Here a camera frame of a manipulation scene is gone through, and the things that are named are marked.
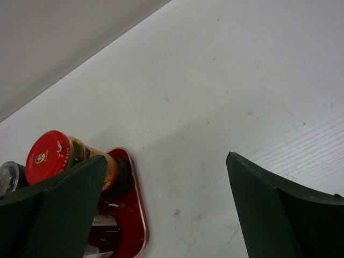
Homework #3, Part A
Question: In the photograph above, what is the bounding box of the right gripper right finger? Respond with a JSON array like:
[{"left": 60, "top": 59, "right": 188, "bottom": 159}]
[{"left": 226, "top": 152, "right": 343, "bottom": 257}]

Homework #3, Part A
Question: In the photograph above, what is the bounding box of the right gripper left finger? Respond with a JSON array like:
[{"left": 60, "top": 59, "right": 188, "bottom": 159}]
[{"left": 1, "top": 155, "right": 107, "bottom": 257}]

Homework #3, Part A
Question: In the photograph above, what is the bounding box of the white pepper shaker jar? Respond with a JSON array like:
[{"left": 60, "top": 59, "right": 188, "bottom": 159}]
[{"left": 1, "top": 161, "right": 30, "bottom": 196}]

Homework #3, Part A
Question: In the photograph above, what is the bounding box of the red lid chili sauce jar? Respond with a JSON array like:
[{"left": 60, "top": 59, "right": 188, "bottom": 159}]
[{"left": 25, "top": 130, "right": 132, "bottom": 196}]

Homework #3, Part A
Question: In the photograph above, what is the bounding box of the red lacquer tray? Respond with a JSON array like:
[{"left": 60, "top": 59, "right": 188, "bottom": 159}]
[{"left": 83, "top": 147, "right": 149, "bottom": 257}]

